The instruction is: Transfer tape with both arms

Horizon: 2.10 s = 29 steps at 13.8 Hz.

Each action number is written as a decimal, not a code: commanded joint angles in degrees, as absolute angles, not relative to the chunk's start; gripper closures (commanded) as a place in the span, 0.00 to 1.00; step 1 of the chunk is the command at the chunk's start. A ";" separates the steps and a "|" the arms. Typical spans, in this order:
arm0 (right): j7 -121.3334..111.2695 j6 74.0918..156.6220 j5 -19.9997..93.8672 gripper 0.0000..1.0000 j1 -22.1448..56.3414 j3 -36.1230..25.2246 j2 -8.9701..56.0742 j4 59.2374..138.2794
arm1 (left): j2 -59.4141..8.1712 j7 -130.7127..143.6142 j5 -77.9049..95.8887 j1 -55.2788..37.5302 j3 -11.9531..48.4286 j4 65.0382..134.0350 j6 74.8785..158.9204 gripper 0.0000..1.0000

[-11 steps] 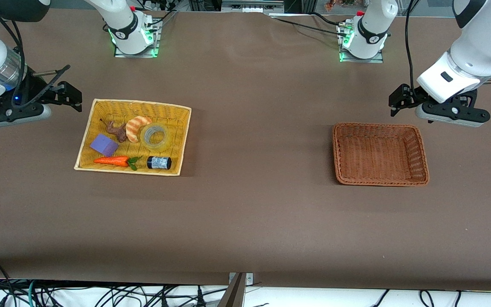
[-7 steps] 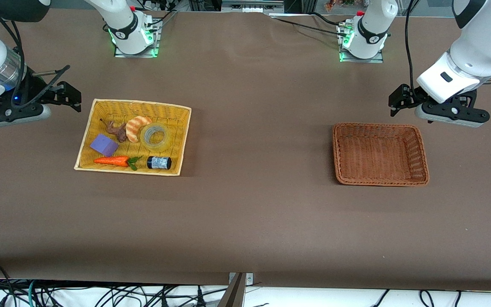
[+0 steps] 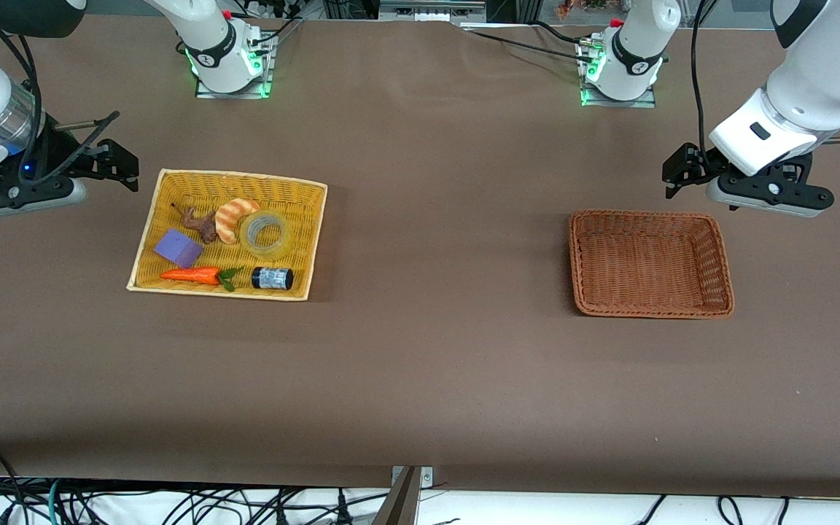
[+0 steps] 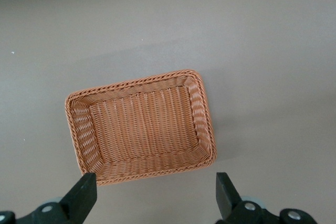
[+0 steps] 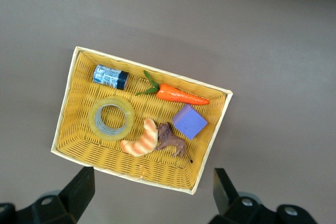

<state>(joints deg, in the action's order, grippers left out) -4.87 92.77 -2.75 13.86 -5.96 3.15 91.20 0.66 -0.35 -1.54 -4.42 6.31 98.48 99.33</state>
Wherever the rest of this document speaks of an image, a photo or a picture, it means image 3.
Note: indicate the clear yellowish tape roll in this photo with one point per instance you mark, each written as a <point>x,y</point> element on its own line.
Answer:
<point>287,237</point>

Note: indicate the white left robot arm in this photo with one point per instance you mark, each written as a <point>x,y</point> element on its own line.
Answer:
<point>821,73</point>

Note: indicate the purple cube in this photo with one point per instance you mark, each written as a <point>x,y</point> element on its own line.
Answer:
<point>176,248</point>

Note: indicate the brown wicker basket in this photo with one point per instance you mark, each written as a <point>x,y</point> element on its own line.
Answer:
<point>646,262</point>

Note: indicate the brown toy dinosaur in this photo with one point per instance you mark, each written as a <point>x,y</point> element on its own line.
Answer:
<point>205,227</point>

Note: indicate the toy croissant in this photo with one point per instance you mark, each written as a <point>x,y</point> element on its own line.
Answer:
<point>229,219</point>

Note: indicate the orange toy carrot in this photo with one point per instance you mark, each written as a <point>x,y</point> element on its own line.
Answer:
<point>190,275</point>

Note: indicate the yellow wicker basket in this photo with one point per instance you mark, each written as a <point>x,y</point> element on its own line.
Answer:
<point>296,197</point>

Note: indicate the small black jar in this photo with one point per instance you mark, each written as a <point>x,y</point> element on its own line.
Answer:
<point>272,278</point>

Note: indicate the dark wedge-shaped stand leg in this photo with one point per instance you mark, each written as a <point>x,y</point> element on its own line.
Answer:
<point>398,507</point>

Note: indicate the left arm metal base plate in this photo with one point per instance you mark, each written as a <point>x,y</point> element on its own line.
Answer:
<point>620,103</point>

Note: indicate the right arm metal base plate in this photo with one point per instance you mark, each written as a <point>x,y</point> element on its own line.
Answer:
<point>234,95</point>

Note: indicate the small metal table bracket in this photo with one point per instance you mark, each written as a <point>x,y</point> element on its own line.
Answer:
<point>427,477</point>

